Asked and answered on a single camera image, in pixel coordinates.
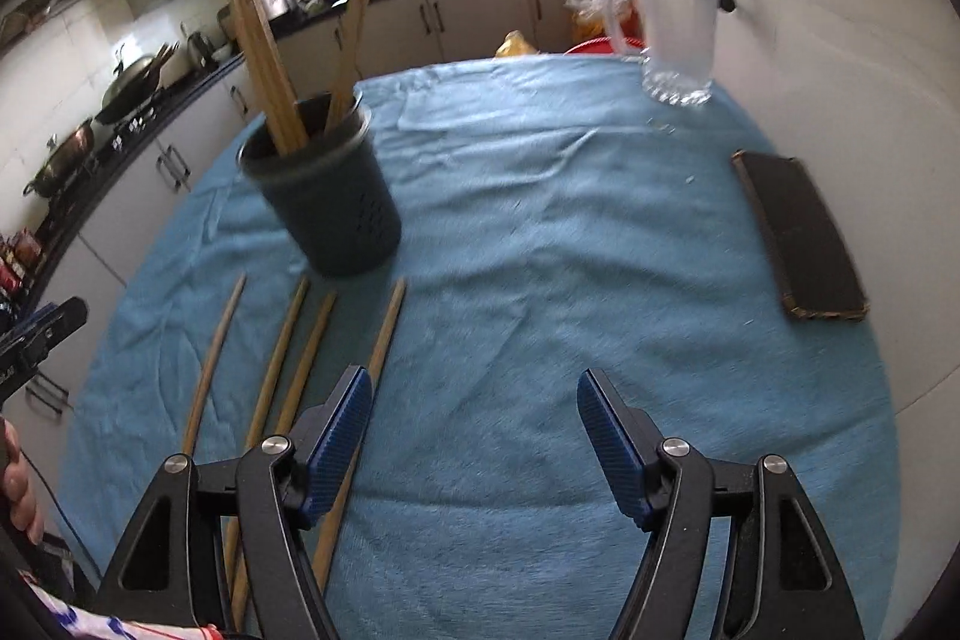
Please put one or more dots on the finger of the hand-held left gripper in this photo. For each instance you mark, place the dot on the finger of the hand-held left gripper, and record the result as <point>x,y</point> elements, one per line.
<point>64,319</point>

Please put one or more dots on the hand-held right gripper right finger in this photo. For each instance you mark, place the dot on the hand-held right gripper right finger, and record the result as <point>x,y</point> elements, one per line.
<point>611,452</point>

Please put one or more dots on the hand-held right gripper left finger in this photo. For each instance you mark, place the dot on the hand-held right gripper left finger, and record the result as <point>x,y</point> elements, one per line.
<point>341,437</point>

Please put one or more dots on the long bamboo chopstick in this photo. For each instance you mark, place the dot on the long bamboo chopstick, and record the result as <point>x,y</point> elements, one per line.
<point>386,340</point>
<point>214,362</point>
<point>281,355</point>
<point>307,362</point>

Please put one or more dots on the dark perforated utensil holder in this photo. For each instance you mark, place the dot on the dark perforated utensil holder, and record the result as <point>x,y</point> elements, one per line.
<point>337,212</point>

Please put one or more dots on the bunch of wooden chopsticks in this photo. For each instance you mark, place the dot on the bunch of wooden chopsticks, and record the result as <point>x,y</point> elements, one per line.
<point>262,70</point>

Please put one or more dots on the person's left hand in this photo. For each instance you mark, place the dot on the person's left hand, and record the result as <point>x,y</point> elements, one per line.
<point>19,490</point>

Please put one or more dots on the steel pan with lid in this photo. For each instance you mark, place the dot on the steel pan with lid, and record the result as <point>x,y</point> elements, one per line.
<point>64,160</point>

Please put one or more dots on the blue tablecloth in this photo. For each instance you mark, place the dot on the blue tablecloth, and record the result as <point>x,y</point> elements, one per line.
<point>562,280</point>

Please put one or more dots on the gas stove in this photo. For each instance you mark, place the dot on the gas stove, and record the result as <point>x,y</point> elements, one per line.
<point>124,141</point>

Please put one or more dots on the black wok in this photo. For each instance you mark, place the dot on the black wok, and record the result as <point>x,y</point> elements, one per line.
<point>131,81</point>

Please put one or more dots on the printed white garment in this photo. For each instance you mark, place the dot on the printed white garment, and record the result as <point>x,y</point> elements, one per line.
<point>112,625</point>

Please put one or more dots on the red plastic basin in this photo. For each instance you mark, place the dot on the red plastic basin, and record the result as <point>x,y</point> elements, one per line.
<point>600,48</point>

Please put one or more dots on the clear glass pitcher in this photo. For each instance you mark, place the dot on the clear glass pitcher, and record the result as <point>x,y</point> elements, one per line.
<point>679,40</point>

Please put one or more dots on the yellow plastic bag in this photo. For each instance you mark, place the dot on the yellow plastic bag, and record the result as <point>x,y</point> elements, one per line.
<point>517,44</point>

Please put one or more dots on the clear plastic bag with food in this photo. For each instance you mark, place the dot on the clear plastic bag with food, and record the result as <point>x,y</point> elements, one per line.
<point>592,18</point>

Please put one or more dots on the beige base cabinets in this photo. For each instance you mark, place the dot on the beige base cabinets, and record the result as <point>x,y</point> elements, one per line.
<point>465,18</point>

